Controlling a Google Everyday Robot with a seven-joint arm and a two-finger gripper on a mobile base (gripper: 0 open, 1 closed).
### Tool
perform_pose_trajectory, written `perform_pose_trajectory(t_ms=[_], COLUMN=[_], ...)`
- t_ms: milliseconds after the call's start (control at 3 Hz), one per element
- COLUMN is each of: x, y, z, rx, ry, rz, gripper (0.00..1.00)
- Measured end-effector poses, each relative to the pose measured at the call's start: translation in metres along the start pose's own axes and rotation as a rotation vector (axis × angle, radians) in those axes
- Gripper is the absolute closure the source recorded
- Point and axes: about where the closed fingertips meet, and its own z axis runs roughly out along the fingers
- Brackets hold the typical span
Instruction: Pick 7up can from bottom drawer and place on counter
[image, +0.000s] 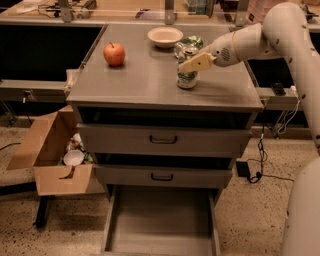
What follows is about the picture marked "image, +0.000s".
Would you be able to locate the grey drawer cabinet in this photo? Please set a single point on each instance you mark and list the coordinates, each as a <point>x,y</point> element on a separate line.
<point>143,92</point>

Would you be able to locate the grey bottom drawer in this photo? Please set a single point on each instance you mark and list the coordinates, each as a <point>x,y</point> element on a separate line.
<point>161,221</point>

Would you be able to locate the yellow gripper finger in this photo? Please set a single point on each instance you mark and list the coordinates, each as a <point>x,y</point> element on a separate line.
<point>197,63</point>

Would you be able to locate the cardboard box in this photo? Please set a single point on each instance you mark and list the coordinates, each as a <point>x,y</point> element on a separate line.
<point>44,147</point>

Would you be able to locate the grey drawer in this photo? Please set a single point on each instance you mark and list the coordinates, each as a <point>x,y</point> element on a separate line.
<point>163,141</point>
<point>161,221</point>
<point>162,176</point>

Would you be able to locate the grey middle drawer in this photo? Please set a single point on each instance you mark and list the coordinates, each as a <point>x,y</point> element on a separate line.
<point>162,176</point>

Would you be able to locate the red apple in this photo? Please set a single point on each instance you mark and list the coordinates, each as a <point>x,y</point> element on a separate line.
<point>114,54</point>

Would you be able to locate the white ceramic bowl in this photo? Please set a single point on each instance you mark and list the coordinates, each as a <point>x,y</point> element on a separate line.
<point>165,37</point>

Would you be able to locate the black device on rail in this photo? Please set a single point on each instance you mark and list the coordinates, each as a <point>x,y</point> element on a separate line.
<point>278,89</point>

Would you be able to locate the white bowl in box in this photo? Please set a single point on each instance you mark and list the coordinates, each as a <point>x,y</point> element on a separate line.
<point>73,158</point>

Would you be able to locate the black power adapter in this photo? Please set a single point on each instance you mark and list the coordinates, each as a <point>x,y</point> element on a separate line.
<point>243,169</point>

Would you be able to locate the white charger with cable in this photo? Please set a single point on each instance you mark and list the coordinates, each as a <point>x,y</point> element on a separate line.
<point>288,113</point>

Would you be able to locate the grey top drawer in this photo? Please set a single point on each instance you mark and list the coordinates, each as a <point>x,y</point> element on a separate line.
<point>163,141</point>

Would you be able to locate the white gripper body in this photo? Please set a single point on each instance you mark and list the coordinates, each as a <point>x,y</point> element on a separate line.
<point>222,50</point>

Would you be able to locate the green soda can lying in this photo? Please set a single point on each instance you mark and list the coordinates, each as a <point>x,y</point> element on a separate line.
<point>194,40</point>

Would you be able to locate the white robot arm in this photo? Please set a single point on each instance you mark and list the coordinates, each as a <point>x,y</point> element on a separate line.
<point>284,32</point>

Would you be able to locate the silver 7up can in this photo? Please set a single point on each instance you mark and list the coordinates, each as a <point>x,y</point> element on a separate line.
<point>186,80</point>

